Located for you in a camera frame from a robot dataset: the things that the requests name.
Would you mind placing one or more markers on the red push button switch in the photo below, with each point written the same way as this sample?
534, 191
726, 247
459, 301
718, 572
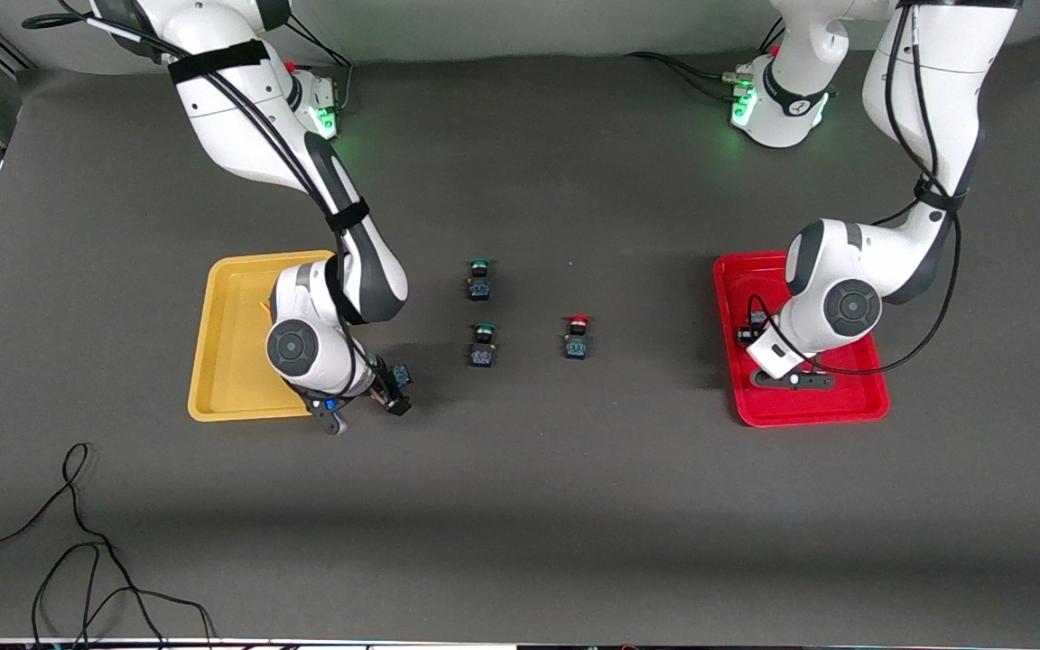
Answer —
576, 345
760, 319

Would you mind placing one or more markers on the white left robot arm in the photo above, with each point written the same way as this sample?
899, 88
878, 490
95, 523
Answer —
935, 90

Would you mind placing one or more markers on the yellow plastic tray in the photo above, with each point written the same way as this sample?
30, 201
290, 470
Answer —
231, 361

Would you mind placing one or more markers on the red plastic tray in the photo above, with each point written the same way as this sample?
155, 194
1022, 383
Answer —
845, 402

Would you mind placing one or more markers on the green push button switch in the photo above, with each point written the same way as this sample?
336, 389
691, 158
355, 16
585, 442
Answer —
483, 354
480, 287

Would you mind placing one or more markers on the dark grey table mat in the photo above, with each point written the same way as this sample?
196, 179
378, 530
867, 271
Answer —
574, 496

